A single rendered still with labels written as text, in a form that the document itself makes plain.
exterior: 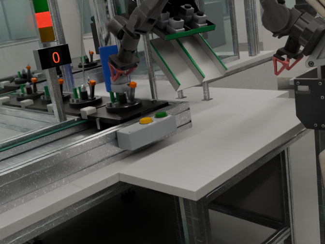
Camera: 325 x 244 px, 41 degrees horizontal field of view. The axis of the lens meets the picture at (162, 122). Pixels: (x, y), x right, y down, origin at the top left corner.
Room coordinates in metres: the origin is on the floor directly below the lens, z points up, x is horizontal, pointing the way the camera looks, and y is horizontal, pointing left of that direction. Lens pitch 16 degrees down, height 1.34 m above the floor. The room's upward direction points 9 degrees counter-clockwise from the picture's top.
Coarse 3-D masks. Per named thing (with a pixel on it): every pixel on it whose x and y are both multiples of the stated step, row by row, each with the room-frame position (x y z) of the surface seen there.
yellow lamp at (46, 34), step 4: (40, 28) 1.53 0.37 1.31; (44, 28) 1.53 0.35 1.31; (48, 28) 1.54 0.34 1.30; (52, 28) 1.55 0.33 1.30; (40, 32) 1.54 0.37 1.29; (44, 32) 1.53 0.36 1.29; (48, 32) 1.53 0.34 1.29; (52, 32) 1.54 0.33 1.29; (40, 36) 1.54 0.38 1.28; (44, 36) 1.53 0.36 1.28; (48, 36) 1.53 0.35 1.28; (52, 36) 1.54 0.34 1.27; (44, 40) 1.53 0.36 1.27; (48, 40) 1.53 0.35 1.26; (52, 40) 1.54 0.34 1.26
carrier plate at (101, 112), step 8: (144, 104) 1.61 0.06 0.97; (152, 104) 1.59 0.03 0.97; (160, 104) 1.57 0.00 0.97; (168, 104) 1.59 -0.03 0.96; (96, 112) 1.59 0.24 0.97; (104, 112) 1.57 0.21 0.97; (128, 112) 1.51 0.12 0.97; (136, 112) 1.49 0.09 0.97; (104, 120) 1.49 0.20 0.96; (112, 120) 1.46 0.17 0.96; (120, 120) 1.43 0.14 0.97; (128, 120) 1.45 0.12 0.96
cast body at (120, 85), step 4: (120, 76) 1.58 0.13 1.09; (124, 76) 1.59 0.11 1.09; (112, 80) 1.59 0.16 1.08; (116, 80) 1.57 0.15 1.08; (120, 80) 1.57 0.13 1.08; (124, 80) 1.59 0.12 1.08; (112, 84) 1.59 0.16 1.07; (116, 84) 1.58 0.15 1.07; (120, 84) 1.57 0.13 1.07; (124, 84) 1.57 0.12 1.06; (112, 88) 1.60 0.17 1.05; (116, 88) 1.58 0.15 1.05; (120, 88) 1.56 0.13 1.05; (124, 88) 1.57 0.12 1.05; (128, 88) 1.58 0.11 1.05; (120, 92) 1.56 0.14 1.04
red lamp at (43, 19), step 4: (44, 12) 1.54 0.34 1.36; (48, 12) 1.55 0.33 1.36; (36, 16) 1.54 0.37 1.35; (40, 16) 1.53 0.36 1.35; (44, 16) 1.53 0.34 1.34; (48, 16) 1.54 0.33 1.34; (36, 20) 1.55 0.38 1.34; (40, 20) 1.53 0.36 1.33; (44, 20) 1.53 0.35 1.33; (48, 20) 1.54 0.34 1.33; (40, 24) 1.53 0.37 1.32; (44, 24) 1.53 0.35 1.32; (48, 24) 1.54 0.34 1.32
